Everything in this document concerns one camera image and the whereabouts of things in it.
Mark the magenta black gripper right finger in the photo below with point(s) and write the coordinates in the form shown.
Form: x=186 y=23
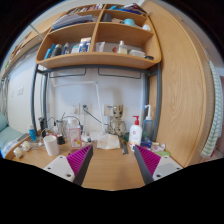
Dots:
x=147 y=161

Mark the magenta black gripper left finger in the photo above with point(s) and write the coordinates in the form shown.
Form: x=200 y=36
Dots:
x=79 y=162

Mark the clear water bottle white cap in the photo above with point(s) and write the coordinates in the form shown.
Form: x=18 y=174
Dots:
x=74 y=133

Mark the green soap dish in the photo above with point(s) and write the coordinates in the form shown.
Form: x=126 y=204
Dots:
x=163 y=153

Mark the white power strip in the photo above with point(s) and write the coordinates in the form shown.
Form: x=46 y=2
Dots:
x=86 y=138

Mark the clear blue pump bottle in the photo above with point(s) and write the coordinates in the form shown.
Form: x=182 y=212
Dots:
x=147 y=125

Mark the white pump bottle red top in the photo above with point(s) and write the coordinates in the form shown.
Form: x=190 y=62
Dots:
x=135 y=133

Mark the white ceramic cup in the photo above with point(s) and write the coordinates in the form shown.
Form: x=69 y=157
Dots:
x=51 y=146

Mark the white desk lamp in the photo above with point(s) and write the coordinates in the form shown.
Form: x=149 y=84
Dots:
x=95 y=83

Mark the steel mug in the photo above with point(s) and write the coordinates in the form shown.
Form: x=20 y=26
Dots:
x=61 y=125

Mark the groot figurine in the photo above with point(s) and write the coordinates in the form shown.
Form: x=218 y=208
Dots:
x=117 y=126

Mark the blue spray can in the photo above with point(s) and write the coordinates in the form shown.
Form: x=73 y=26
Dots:
x=32 y=133

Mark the white plush toy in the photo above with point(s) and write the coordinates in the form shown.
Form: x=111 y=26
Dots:
x=18 y=152

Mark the light blue pillow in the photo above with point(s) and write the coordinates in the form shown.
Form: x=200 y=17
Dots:
x=3 y=122

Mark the wooden wall shelf unit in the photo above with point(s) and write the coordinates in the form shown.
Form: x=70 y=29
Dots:
x=111 y=27

